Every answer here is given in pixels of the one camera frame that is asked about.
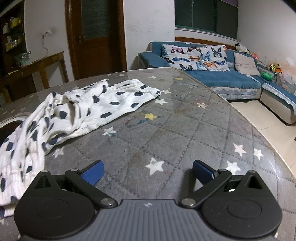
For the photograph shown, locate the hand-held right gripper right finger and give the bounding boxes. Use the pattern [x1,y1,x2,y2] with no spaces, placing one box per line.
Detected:
[180,159,269,208]

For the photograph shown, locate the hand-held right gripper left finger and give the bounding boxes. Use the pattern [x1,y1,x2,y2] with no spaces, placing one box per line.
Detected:
[29,160,118,209]

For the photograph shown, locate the white navy polka dot pants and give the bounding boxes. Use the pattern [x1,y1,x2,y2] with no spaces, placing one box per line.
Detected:
[0,79,161,218]

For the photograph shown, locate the grey star quilted table cover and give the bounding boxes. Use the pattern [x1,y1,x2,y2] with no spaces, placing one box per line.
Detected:
[0,66,296,241]

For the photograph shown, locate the blue sofa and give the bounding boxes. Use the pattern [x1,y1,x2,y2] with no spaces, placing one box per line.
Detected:
[138,41,296,127]

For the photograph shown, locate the butterfly print pillow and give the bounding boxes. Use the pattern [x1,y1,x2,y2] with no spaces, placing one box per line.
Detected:
[161,44,230,72]

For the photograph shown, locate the grey cushion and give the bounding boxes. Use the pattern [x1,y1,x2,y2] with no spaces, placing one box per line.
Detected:
[233,52,261,76]

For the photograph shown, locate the brown wooden door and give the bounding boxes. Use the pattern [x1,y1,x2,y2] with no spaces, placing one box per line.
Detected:
[65,0,127,80]

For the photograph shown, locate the wooden side table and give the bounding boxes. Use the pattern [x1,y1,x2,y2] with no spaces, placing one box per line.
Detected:
[0,51,70,103]

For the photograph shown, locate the black white plush toy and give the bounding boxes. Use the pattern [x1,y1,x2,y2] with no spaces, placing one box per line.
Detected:
[235,43,251,55]

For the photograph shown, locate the green framed window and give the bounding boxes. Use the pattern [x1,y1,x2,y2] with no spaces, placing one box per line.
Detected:
[174,0,238,40]

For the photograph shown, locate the wooden shelf cabinet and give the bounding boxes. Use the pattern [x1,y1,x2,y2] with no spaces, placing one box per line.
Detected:
[0,0,30,77]

